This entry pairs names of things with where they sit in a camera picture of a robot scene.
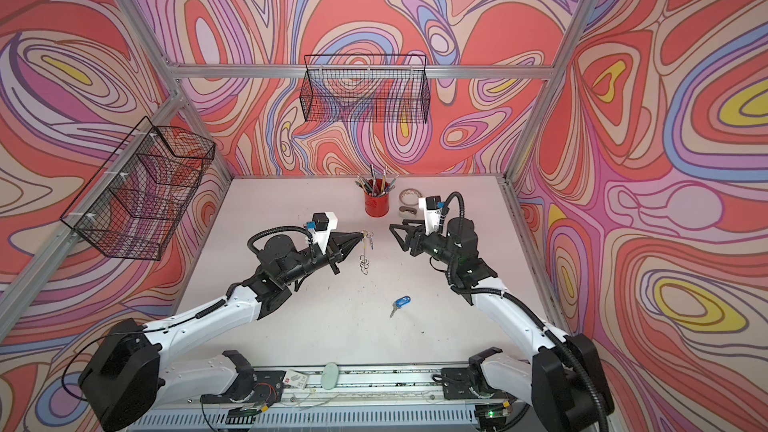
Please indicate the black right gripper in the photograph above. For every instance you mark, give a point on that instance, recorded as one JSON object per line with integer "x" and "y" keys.
{"x": 420, "y": 238}

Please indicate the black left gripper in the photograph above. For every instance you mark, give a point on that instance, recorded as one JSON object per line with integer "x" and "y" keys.
{"x": 335, "y": 255}

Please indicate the silver metal keyring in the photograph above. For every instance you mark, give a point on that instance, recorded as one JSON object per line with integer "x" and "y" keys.
{"x": 364, "y": 262}

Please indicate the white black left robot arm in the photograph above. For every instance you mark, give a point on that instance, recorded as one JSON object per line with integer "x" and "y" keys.
{"x": 137, "y": 367}

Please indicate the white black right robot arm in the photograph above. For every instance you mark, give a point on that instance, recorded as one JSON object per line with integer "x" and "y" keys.
{"x": 560, "y": 376}

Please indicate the tape roll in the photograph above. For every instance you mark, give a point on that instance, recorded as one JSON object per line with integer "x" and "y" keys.
{"x": 410, "y": 197}

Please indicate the red pencil cup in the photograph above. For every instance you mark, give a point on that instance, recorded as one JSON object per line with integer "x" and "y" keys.
{"x": 376, "y": 206}

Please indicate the pencils in cup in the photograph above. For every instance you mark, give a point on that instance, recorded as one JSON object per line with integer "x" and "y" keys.
{"x": 376, "y": 183}

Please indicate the blue headed key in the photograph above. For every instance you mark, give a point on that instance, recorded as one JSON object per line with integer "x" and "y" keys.
{"x": 399, "y": 304}

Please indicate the white oval button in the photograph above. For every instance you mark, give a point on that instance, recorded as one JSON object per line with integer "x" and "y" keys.
{"x": 330, "y": 376}

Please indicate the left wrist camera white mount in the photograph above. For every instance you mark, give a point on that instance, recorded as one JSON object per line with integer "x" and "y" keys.
{"x": 320, "y": 228}

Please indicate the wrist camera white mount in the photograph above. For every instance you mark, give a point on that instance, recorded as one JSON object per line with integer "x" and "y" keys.
{"x": 320, "y": 228}
{"x": 431, "y": 208}

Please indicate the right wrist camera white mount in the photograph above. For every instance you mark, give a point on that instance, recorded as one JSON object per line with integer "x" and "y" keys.
{"x": 431, "y": 208}

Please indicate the black wire basket back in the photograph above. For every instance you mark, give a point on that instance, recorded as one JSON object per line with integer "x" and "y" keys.
{"x": 365, "y": 88}

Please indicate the black wire basket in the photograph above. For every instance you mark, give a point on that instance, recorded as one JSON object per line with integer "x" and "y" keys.
{"x": 132, "y": 209}
{"x": 365, "y": 88}

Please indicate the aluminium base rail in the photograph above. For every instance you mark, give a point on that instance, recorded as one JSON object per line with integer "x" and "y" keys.
{"x": 366, "y": 396}

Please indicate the black wire basket left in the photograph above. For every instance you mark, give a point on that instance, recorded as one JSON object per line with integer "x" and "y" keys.
{"x": 132, "y": 209}

